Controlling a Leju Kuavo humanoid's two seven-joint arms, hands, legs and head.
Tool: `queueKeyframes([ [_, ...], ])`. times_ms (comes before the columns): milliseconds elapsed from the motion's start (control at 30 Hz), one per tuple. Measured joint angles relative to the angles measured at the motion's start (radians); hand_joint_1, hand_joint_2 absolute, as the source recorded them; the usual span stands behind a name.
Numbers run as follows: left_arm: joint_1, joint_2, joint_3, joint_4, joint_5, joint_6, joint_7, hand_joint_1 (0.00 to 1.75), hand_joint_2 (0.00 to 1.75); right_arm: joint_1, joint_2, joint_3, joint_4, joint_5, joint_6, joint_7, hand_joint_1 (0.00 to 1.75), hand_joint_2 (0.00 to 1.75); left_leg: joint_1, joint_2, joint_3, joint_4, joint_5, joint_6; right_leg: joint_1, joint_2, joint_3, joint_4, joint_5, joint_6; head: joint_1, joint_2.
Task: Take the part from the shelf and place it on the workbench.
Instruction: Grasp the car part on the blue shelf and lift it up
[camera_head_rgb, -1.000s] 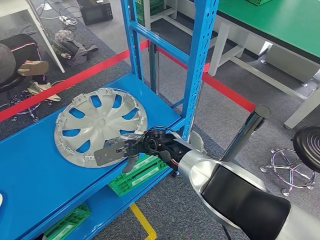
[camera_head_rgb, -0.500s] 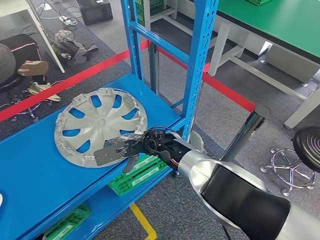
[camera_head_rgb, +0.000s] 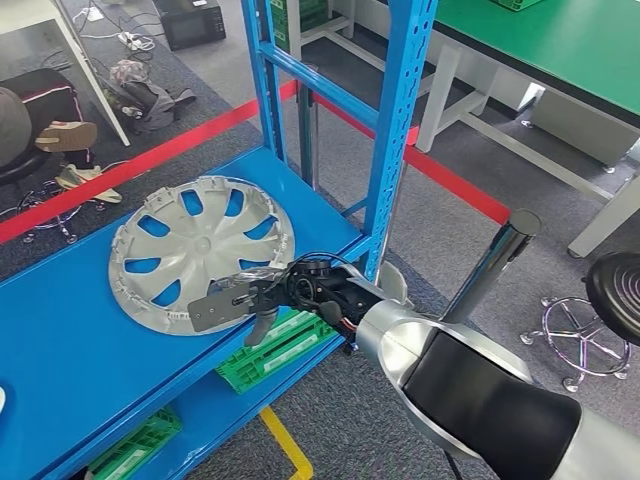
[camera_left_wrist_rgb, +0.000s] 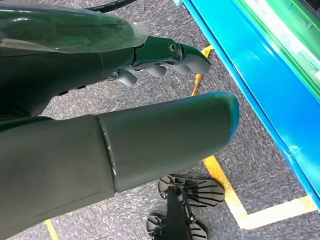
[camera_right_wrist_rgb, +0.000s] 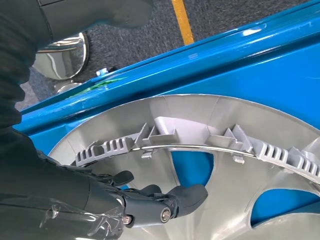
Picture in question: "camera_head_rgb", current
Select grey bag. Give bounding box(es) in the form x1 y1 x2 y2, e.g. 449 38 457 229
107 58 198 132

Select green top workbench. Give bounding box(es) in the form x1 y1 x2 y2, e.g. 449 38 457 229
416 0 640 260

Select silver plastic hubcap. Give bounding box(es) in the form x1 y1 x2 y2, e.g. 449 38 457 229
107 175 296 337

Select white bench frame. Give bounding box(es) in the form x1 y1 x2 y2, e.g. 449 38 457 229
287 0 357 62

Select white power strip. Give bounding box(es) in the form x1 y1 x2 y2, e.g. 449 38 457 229
117 29 157 53

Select green crate stack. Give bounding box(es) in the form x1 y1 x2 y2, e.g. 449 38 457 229
269 0 331 53

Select blue metal shelf rack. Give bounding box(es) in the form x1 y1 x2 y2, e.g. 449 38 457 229
0 0 440 480

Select red barrier belt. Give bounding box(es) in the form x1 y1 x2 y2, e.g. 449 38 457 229
0 79 300 245
312 92 512 227

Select black appliance box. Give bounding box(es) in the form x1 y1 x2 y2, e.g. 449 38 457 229
152 0 227 51

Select wrist camera with black bracket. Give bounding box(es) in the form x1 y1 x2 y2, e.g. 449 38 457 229
187 286 260 335

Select black stool with chrome base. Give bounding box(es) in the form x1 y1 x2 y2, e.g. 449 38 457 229
519 251 640 393
0 152 84 246

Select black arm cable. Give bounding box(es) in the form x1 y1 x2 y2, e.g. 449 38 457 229
442 450 463 480

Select person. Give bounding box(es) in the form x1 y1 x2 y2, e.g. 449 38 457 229
0 68 124 205

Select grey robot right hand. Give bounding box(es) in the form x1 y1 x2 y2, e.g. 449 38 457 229
210 264 290 349

